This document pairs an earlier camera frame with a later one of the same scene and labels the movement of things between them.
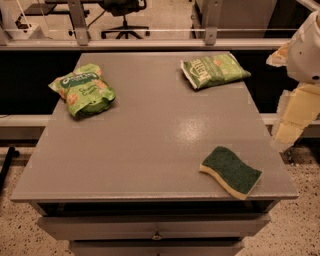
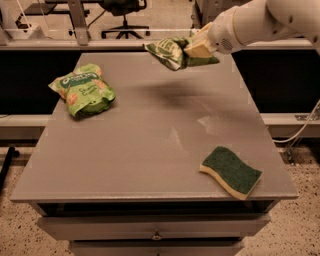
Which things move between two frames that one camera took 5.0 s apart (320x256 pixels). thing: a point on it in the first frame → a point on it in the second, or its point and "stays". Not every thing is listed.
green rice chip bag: [85, 90] stays
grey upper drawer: [145, 226] stays
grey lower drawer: [157, 247] stays
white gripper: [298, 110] → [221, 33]
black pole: [7, 162] stays
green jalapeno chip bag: [216, 69] → [170, 52]
